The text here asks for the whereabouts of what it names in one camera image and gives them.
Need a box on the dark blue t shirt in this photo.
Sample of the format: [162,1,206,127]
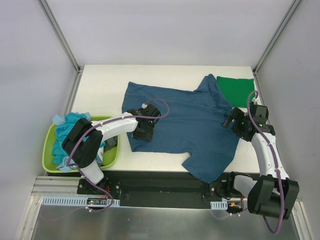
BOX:
[122,74,239,184]

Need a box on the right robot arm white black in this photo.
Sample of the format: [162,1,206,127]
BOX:
[222,103,300,220]

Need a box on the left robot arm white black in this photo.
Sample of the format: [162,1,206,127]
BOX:
[61,103,164,195]

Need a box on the folded green t shirt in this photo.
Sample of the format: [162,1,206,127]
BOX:
[216,76,255,108]

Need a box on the dark grey t shirt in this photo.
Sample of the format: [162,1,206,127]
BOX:
[103,136,118,153]

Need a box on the lime green plastic basket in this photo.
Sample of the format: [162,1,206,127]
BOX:
[42,112,119,174]

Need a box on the light blue t shirt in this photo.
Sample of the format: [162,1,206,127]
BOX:
[52,114,81,173]

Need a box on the turquoise t shirt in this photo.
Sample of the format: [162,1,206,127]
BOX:
[51,112,105,166]

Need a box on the right aluminium frame post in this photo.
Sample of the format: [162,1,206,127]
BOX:
[252,0,303,76]

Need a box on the aluminium frame post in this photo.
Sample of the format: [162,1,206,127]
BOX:
[252,0,303,76]
[37,0,82,74]

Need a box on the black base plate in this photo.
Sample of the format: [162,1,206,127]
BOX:
[77,171,246,209]

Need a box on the right white cable duct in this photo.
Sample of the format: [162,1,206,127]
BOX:
[210,200,228,211]

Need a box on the white cable duct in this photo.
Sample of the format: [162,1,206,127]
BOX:
[42,196,112,208]
[210,200,228,211]

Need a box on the left aluminium frame post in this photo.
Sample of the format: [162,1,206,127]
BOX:
[37,0,82,74]

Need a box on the left white cable duct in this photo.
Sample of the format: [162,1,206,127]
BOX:
[42,196,112,208]

